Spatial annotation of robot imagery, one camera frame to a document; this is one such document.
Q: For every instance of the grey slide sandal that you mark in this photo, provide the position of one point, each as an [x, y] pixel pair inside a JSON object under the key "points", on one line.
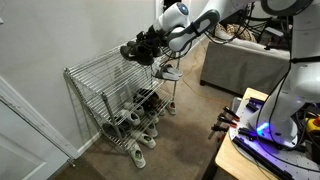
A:
{"points": [[171, 69], [160, 74]]}

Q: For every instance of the chrome wire shoe rack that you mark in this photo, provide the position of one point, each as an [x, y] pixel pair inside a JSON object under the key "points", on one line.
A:
{"points": [[108, 83]]}

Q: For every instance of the black orange bar clamp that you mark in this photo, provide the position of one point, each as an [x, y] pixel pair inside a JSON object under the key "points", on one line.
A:
{"points": [[233, 114]]}

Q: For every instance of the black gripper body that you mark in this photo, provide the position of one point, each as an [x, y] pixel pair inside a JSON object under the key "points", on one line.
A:
{"points": [[152, 37]]}

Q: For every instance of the grey couch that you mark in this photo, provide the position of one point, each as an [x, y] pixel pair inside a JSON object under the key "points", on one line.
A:
{"points": [[242, 64]]}

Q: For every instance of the round grey robot base plate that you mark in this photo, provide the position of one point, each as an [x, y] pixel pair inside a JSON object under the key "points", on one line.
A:
{"points": [[294, 162]]}

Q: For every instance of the wooden table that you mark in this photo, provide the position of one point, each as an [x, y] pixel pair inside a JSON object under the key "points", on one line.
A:
{"points": [[231, 161]]}

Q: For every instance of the white red sneaker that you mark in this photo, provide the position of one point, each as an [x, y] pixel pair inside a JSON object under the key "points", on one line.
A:
{"points": [[171, 108]]}

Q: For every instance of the white sneaker lower shelf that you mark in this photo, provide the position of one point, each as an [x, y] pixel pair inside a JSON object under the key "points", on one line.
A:
{"points": [[130, 117]]}

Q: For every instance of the dark brown shoe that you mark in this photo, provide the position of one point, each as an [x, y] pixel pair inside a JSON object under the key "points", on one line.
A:
{"points": [[149, 99]]}

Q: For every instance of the white green sneaker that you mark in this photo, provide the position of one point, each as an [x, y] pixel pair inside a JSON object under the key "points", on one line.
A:
{"points": [[137, 156]]}

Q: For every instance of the white door right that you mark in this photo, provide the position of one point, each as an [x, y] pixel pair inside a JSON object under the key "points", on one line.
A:
{"points": [[30, 148]]}

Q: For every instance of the black shoe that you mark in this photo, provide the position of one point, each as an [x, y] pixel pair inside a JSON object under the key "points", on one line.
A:
{"points": [[137, 53], [156, 50]]}

